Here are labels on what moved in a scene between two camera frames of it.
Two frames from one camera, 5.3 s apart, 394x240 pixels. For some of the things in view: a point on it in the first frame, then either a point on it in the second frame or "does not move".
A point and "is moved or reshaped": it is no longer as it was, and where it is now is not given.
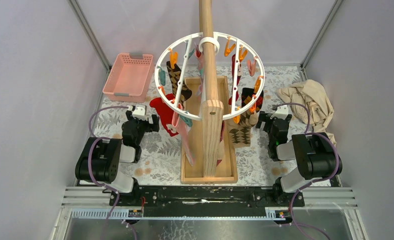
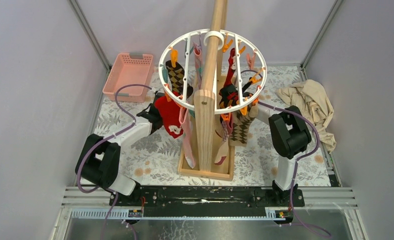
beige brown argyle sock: (240, 132) is moved or reshaped
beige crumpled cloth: (309, 103) does not move
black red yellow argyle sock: (247, 93) -> (228, 94)
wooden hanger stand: (215, 159) is moved or reshaped
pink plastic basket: (130, 79) does not move
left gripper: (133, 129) -> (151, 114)
